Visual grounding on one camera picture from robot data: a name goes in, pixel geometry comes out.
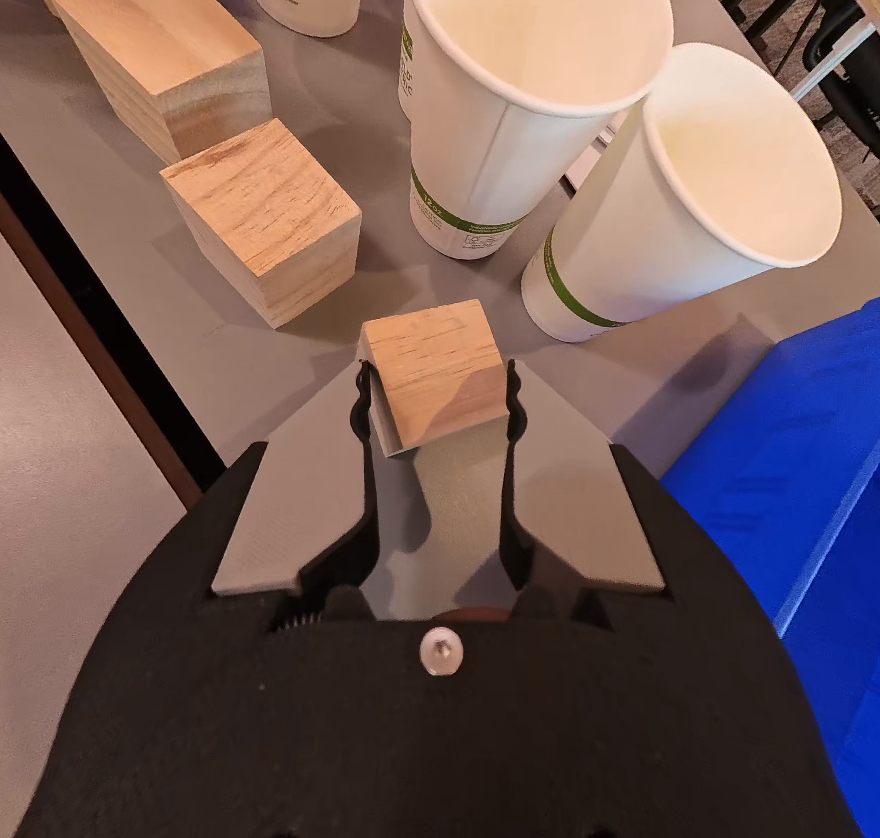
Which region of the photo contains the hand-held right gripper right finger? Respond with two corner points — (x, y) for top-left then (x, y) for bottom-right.
(500, 360), (666, 612)

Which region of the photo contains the black office chair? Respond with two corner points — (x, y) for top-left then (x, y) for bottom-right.
(801, 27), (880, 165)

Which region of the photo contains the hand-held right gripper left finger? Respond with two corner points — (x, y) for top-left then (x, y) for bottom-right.
(211, 360), (380, 600)

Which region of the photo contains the blue plastic bin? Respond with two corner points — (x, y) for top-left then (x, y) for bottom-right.
(659, 305), (880, 833)

